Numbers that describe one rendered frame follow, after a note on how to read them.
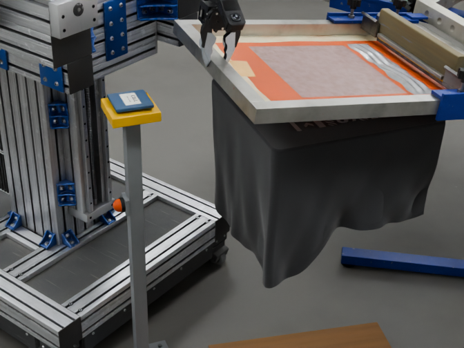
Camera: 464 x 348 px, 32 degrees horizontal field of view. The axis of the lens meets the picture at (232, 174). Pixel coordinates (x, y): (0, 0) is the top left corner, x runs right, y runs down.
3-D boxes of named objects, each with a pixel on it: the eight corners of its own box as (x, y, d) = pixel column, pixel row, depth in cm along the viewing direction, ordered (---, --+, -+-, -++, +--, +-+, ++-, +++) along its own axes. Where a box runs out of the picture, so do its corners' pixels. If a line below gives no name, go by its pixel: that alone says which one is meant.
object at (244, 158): (266, 293, 212) (274, 151, 190) (208, 205, 247) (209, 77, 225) (276, 290, 213) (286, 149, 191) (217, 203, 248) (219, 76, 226)
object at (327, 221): (273, 289, 212) (282, 150, 190) (268, 280, 215) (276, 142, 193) (421, 254, 227) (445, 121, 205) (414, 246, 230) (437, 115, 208)
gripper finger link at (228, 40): (228, 56, 204) (226, 23, 200) (237, 65, 200) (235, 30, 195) (217, 59, 204) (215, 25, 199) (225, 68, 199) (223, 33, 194)
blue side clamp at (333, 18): (330, 40, 237) (335, 17, 234) (322, 34, 241) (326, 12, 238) (414, 39, 249) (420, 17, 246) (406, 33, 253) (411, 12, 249)
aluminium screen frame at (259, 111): (253, 124, 175) (256, 108, 173) (172, 32, 222) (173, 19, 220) (533, 109, 205) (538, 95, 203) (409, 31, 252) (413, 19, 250)
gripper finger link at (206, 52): (201, 59, 202) (210, 25, 198) (208, 68, 197) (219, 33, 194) (190, 57, 201) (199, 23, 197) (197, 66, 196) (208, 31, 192)
